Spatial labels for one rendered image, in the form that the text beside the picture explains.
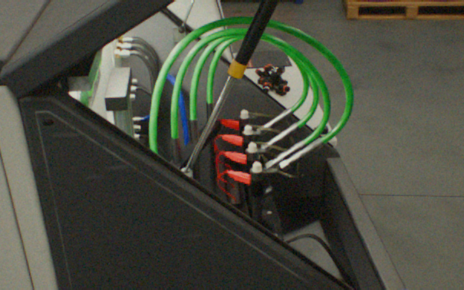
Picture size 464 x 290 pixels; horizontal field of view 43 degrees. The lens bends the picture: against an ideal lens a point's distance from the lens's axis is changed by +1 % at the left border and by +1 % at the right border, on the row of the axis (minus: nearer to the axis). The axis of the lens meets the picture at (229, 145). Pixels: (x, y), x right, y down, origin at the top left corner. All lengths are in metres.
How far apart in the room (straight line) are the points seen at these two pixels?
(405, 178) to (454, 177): 0.26
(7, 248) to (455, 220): 2.49
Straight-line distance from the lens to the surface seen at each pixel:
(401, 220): 2.98
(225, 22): 1.01
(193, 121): 1.26
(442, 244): 2.88
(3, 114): 0.72
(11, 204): 0.79
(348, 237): 1.38
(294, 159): 1.14
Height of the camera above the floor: 1.72
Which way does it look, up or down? 29 degrees down
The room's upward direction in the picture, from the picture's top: 1 degrees counter-clockwise
